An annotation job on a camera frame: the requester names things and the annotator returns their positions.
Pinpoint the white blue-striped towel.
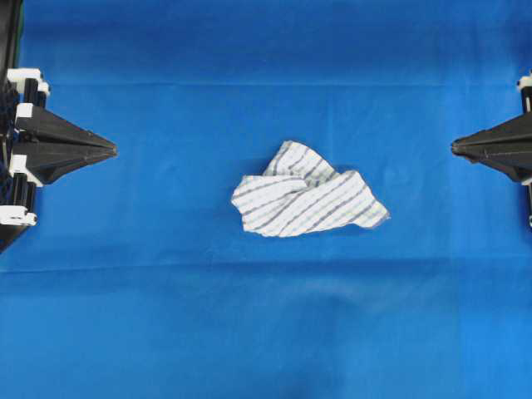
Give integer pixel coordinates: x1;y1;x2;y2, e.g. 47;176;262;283
231;140;390;238

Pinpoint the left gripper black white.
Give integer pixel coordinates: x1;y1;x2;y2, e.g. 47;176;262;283
1;68;117;227

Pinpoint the black frame post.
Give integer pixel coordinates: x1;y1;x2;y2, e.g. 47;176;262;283
0;0;24;88

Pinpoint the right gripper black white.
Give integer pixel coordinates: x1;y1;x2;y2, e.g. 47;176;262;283
451;73;532;208

